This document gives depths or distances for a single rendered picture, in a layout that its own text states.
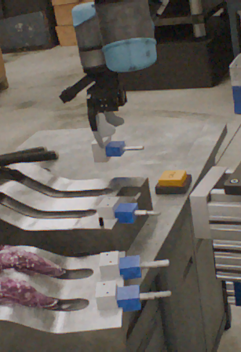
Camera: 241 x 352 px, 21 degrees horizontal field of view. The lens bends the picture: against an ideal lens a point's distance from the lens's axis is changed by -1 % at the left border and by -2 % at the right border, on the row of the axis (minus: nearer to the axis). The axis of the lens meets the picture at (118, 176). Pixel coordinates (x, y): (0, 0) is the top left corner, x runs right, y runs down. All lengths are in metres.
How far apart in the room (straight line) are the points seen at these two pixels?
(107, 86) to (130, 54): 0.70
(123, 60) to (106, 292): 0.44
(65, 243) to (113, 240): 0.11
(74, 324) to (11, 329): 0.11
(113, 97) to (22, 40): 7.07
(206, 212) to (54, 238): 0.38
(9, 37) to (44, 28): 0.55
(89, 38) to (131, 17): 0.68
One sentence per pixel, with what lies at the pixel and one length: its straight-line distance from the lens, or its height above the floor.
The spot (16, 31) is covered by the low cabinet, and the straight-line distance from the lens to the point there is 8.66.
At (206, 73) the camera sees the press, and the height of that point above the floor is 0.13.
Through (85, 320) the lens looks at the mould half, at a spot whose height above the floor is 0.85.
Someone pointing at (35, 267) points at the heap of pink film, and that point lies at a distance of 1.26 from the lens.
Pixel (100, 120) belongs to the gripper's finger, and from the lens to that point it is 1.62.
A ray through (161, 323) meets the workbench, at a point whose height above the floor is 0.52.
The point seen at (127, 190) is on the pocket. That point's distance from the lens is 1.52.
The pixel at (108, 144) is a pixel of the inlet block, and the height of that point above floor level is 0.94.
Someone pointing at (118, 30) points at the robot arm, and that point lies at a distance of 0.89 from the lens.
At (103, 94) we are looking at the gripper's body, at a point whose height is 1.08.
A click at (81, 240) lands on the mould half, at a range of 1.38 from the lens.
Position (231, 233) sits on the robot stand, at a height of 0.92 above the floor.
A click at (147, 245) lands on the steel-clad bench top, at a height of 0.80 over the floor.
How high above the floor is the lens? 1.49
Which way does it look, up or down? 22 degrees down
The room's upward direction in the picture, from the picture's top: 10 degrees counter-clockwise
